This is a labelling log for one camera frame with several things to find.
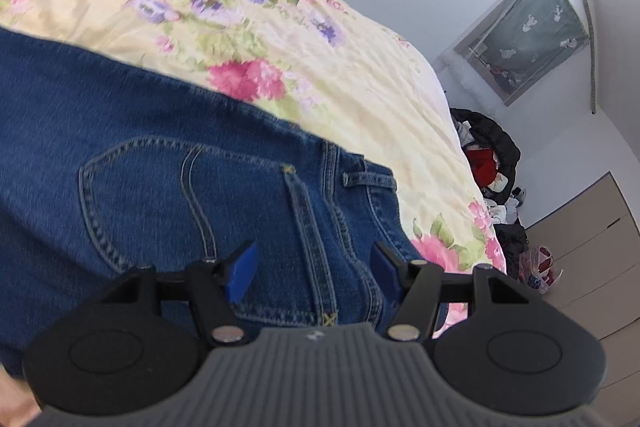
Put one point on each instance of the black garment on floor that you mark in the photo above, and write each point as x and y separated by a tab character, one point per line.
513	241

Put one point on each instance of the pink patterned bag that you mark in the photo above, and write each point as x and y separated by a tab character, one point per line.
536	269

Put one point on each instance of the beige wardrobe cabinet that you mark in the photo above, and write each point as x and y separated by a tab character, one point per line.
594	240

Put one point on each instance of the red garment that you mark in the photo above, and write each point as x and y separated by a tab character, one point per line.
484	165

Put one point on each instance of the black jacket clothes pile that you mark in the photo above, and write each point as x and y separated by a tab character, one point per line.
488	135

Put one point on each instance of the white crumpled clothes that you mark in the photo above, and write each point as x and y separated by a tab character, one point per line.
503	214

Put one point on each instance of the blue denim jeans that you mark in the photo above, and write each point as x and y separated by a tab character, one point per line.
106	167

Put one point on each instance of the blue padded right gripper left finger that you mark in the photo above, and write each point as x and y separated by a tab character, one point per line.
236	273

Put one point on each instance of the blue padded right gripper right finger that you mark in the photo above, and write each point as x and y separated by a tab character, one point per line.
394	276

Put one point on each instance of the floral yellow bed quilt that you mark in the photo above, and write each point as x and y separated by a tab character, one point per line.
319	64

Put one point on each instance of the grey patterned window curtain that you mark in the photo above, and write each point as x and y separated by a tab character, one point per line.
521	41

